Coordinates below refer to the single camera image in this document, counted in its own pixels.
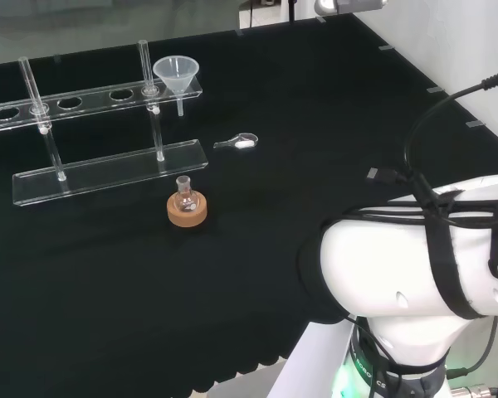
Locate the clear acrylic funnel stand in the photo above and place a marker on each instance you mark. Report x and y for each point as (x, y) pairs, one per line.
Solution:
(108, 166)

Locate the clear plastic funnel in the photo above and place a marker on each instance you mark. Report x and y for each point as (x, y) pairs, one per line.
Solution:
(177, 74)

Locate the black bench cloth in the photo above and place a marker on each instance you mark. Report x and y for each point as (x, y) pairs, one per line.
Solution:
(191, 269)

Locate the small round-bottom glass flask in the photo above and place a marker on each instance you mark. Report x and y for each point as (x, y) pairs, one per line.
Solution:
(185, 199)

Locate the clear glass weighing funnel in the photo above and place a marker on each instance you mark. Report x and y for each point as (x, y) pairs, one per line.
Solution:
(241, 142)

